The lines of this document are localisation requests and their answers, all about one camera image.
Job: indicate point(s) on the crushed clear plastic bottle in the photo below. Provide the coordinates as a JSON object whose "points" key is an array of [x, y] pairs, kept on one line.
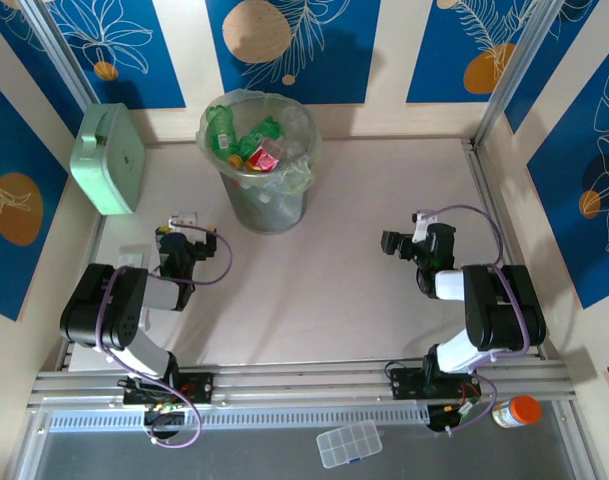
{"points": [[294, 122]]}

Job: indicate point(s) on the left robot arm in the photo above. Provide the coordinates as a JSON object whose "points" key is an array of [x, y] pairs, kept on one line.
{"points": [[99, 310]]}

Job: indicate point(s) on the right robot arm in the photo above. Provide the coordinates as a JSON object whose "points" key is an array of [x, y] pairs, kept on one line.
{"points": [[499, 305]]}

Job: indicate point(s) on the clear plastic bin liner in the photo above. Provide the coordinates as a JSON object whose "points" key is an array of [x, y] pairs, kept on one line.
{"points": [[296, 177]]}

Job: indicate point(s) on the small clear plastic packet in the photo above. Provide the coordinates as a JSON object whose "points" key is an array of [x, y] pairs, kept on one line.
{"points": [[134, 257]]}

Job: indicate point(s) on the mint green plastic case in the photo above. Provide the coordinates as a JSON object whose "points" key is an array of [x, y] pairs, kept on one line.
{"points": [[109, 160]]}

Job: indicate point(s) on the small controller circuit board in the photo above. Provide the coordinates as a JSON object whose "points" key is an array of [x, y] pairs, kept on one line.
{"points": [[166, 407], [464, 407]]}

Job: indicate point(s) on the jar with orange lid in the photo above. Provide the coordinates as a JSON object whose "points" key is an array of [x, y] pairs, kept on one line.
{"points": [[526, 410]]}

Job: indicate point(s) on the grey metal sheet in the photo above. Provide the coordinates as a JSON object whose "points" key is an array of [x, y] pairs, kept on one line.
{"points": [[234, 460]]}

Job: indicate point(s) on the clear plastic organizer box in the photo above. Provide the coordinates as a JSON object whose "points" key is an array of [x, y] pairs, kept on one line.
{"points": [[349, 442]]}

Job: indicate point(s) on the grey white wall fixture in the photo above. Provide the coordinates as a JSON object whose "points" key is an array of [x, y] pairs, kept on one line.
{"points": [[182, 220]]}

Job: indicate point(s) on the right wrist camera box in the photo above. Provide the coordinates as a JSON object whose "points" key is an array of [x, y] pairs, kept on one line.
{"points": [[423, 222]]}

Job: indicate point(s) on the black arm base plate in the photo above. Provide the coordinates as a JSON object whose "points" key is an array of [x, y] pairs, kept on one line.
{"points": [[199, 387], [406, 382]]}

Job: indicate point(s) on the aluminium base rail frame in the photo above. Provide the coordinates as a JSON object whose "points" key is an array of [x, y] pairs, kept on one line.
{"points": [[304, 380]]}

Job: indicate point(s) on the aluminium corner post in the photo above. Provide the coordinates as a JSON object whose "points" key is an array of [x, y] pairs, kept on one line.
{"points": [[518, 75], [63, 50]]}

